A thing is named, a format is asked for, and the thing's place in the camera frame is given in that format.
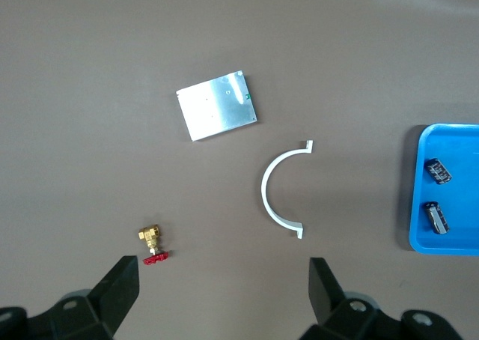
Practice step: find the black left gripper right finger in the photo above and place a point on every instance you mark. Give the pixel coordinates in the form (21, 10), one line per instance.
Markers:
(348, 321)

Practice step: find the white curved plastic bracket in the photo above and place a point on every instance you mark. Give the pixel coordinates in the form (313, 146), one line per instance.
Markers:
(265, 188)

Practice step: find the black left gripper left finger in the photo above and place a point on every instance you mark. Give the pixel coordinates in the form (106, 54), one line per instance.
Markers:
(86, 317)

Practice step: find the silver metal plate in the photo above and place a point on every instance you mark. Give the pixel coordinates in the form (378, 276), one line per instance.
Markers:
(217, 106)

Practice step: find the brown table mat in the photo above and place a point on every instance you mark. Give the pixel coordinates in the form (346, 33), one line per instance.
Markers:
(93, 93)

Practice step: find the blue plastic tray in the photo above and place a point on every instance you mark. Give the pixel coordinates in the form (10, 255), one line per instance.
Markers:
(464, 205)

